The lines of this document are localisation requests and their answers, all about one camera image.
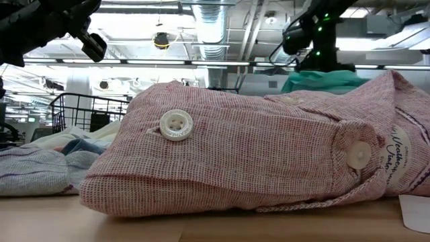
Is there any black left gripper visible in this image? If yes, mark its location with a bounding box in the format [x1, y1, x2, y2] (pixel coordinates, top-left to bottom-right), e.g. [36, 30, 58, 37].
[0, 0, 108, 67]

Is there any teal cloth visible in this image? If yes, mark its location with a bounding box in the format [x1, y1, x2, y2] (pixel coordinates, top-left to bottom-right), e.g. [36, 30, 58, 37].
[281, 69, 370, 95]

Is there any pink checked button shirt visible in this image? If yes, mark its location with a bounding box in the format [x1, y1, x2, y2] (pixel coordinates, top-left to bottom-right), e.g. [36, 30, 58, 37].
[79, 69, 430, 218]

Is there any dark blue sock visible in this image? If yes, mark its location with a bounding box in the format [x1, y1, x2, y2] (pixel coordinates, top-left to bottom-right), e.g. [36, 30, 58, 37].
[61, 138, 112, 156]

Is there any blue striped button shirt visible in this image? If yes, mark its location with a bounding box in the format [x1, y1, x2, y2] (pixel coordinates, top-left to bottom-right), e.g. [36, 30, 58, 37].
[0, 146, 89, 197]

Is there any white paper tag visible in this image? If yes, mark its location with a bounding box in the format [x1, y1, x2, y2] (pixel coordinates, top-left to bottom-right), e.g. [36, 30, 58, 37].
[398, 194, 430, 235]

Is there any white building column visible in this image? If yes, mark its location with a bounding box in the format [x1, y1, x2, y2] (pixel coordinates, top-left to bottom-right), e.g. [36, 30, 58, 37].
[65, 69, 93, 132]

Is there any black ceiling lamp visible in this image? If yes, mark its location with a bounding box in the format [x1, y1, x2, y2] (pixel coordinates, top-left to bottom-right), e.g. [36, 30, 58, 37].
[153, 31, 171, 50]

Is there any long linear ceiling light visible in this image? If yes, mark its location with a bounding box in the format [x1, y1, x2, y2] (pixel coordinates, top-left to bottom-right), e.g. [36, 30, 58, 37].
[23, 57, 430, 71]

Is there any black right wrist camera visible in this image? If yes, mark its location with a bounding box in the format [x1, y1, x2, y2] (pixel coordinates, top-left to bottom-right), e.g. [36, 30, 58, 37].
[282, 20, 314, 56]

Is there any silver round air duct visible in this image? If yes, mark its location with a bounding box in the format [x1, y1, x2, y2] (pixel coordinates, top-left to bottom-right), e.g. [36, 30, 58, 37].
[270, 15, 305, 64]
[190, 0, 230, 89]

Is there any black wire basket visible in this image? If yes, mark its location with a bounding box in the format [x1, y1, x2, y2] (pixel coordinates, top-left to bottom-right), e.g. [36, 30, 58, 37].
[49, 92, 131, 135]

